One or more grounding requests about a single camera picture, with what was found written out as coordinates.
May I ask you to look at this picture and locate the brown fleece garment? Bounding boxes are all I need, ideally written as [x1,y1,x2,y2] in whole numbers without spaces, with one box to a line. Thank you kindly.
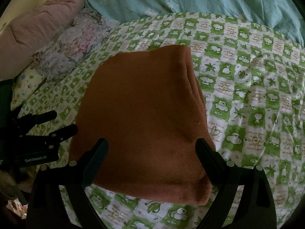
[68,45,216,207]

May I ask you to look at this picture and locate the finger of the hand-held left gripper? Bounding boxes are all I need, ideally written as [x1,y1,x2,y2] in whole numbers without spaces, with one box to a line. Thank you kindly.
[23,124,78,149]
[14,110,58,128]

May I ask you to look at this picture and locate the green checked bed sheet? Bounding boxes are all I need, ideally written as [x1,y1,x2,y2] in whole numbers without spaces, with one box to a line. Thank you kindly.
[11,12,305,229]

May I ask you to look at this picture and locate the pastel floral cloth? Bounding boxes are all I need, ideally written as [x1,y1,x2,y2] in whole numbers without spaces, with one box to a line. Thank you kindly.
[30,7,120,83]

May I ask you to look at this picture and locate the white dotted cloth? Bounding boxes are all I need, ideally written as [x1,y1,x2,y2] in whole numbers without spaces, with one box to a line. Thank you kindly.
[11,64,46,106]

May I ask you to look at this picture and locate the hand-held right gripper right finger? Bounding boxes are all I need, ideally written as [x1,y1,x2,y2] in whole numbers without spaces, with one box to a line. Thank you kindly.
[195,137,278,229]

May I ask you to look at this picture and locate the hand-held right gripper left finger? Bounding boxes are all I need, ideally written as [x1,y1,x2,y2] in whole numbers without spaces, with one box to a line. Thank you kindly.
[26,138,109,229]

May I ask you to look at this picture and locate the person's left forearm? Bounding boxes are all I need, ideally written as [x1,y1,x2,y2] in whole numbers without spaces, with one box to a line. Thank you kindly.
[0,169,29,207]

